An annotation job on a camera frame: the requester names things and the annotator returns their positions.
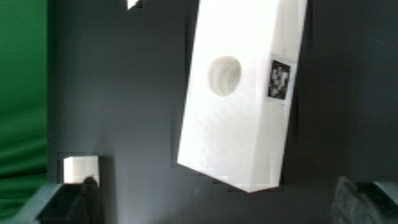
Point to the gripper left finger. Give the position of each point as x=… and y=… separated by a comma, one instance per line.
x=64, y=204

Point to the white front rail bar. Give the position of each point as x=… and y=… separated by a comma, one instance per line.
x=80, y=168

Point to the white cabinet top block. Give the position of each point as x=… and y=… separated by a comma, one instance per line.
x=240, y=90

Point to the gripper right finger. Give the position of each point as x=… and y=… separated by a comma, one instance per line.
x=365, y=204

